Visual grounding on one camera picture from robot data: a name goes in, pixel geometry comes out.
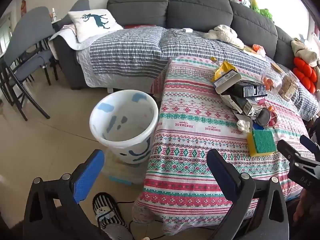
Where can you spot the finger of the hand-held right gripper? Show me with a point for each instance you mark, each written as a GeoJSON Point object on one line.
{"type": "Point", "coordinates": [287, 150]}
{"type": "Point", "coordinates": [311, 147]}

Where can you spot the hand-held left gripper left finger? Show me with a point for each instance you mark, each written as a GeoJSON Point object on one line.
{"type": "Point", "coordinates": [90, 175]}

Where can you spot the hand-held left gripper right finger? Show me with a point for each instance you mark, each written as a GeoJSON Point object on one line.
{"type": "Point", "coordinates": [220, 170]}

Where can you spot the green and yellow sponge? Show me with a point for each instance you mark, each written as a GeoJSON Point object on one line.
{"type": "Point", "coordinates": [263, 141]}

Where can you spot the red drink can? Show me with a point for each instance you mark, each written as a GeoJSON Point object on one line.
{"type": "Point", "coordinates": [266, 117]}

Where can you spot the white plastic bin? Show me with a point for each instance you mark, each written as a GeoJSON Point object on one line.
{"type": "Point", "coordinates": [120, 120]}

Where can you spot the black plastic tray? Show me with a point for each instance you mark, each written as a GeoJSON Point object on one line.
{"type": "Point", "coordinates": [250, 90]}

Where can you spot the person's right hand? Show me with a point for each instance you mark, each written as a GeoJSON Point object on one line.
{"type": "Point", "coordinates": [308, 202]}

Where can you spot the person's dark clothing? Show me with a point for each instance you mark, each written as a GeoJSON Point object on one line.
{"type": "Point", "coordinates": [314, 127]}

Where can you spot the clear plastic storage box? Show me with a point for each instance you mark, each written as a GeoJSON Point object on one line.
{"type": "Point", "coordinates": [125, 173]}

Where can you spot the black and white striped slipper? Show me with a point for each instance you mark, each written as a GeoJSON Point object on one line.
{"type": "Point", "coordinates": [107, 208]}

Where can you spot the orange peel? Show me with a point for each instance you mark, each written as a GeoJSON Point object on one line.
{"type": "Point", "coordinates": [271, 108]}

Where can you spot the patterned red green tablecloth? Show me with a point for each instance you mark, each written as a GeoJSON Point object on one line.
{"type": "Point", "coordinates": [190, 130]}

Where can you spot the crumpled white tissue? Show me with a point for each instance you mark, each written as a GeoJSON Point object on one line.
{"type": "Point", "coordinates": [243, 125]}

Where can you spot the black and white carton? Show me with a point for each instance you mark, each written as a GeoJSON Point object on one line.
{"type": "Point", "coordinates": [252, 110]}

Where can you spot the glass jar with granola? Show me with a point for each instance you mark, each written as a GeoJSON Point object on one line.
{"type": "Point", "coordinates": [288, 87]}

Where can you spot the mandarin orange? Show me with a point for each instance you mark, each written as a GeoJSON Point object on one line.
{"type": "Point", "coordinates": [270, 82]}
{"type": "Point", "coordinates": [269, 87]}

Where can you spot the opened white cardboard box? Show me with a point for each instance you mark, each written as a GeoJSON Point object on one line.
{"type": "Point", "coordinates": [231, 102]}

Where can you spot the glass jar with wooden lid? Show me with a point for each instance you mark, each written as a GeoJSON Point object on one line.
{"type": "Point", "coordinates": [273, 80]}

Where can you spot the orange pumpkin cushion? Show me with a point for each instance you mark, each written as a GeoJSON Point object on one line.
{"type": "Point", "coordinates": [306, 73]}

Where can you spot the white and blue cardboard box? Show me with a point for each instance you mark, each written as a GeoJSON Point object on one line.
{"type": "Point", "coordinates": [226, 82]}

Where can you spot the beige blanket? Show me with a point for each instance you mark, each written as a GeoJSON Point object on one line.
{"type": "Point", "coordinates": [306, 51]}

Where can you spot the yellow snack bag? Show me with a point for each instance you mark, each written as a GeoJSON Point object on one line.
{"type": "Point", "coordinates": [225, 68]}

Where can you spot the orange and white bag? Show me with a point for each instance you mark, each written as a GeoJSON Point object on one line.
{"type": "Point", "coordinates": [258, 50]}

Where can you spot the bookshelf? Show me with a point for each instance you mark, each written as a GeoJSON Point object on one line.
{"type": "Point", "coordinates": [315, 28]}

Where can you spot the grey striped quilt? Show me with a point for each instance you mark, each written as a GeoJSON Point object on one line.
{"type": "Point", "coordinates": [130, 52]}

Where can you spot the cream plush toy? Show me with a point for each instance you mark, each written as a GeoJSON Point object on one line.
{"type": "Point", "coordinates": [223, 33]}

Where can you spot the white quilted throw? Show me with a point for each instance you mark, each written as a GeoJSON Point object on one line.
{"type": "Point", "coordinates": [65, 36]}

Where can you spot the green plush toy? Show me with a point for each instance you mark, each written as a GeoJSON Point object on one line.
{"type": "Point", "coordinates": [261, 8]}

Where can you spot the white deer print pillow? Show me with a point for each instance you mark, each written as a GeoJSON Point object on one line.
{"type": "Point", "coordinates": [95, 25]}

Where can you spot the grey folding chair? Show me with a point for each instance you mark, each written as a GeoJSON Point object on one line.
{"type": "Point", "coordinates": [77, 6]}
{"type": "Point", "coordinates": [25, 35]}

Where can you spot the white plush toy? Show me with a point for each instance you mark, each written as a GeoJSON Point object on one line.
{"type": "Point", "coordinates": [242, 1]}

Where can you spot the red cushion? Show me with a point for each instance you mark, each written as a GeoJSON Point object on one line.
{"type": "Point", "coordinates": [140, 26]}

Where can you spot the grey sofa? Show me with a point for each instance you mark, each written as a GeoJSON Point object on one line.
{"type": "Point", "coordinates": [197, 7]}

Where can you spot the small bottle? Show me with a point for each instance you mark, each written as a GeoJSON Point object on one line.
{"type": "Point", "coordinates": [53, 15]}

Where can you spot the red wall hanging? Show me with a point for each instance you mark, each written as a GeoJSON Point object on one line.
{"type": "Point", "coordinates": [24, 3]}

